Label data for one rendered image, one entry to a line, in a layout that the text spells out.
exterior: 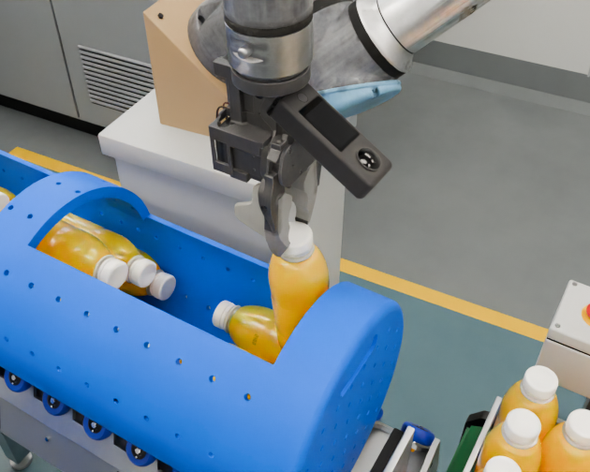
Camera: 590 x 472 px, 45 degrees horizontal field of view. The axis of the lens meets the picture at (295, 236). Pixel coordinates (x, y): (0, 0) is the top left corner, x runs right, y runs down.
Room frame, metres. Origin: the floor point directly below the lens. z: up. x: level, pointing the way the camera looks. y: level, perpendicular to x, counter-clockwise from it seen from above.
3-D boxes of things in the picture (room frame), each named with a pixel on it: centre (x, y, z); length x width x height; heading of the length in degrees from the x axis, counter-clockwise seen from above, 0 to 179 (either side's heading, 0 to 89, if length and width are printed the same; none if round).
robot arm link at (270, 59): (0.56, 0.02, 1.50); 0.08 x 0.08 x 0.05
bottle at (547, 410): (0.51, -0.30, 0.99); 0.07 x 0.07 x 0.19
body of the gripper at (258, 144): (0.57, 0.03, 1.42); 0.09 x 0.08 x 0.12; 59
